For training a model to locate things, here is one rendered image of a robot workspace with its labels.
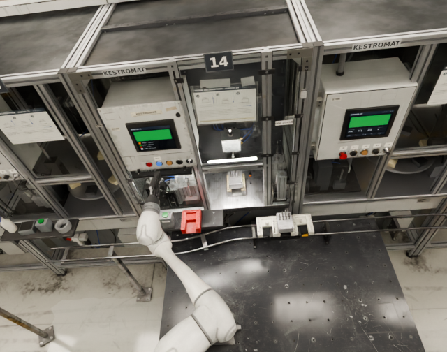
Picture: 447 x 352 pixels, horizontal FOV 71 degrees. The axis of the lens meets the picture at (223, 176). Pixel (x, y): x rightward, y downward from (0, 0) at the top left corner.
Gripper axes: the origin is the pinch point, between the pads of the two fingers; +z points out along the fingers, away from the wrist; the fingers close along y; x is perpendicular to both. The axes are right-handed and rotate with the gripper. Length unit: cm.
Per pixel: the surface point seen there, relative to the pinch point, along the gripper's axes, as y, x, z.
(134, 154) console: 8.7, 12.2, 10.6
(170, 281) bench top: -74, 6, -29
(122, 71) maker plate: 59, 2, 12
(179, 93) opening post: 44, -21, 13
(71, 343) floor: -143, 103, -48
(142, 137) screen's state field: 22.5, 3.2, 8.3
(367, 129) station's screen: 15, -113, 8
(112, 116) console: 35.3, 15.2, 10.6
